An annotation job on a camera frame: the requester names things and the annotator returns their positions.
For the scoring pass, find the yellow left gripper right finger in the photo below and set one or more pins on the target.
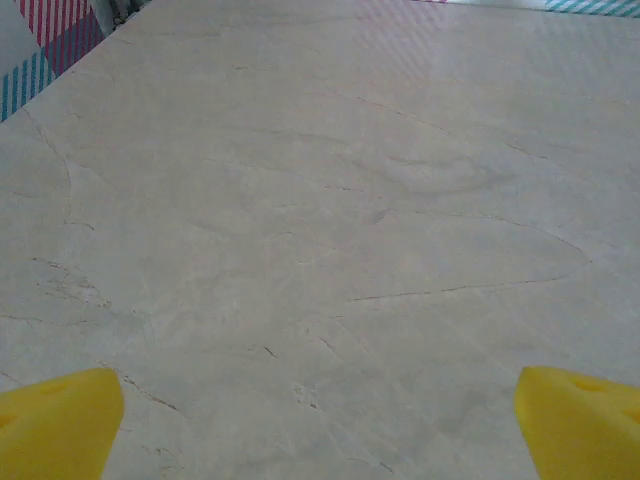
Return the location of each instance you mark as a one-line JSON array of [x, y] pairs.
[[580, 435]]

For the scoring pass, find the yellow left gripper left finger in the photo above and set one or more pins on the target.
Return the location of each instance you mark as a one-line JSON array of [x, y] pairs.
[[55, 430]]

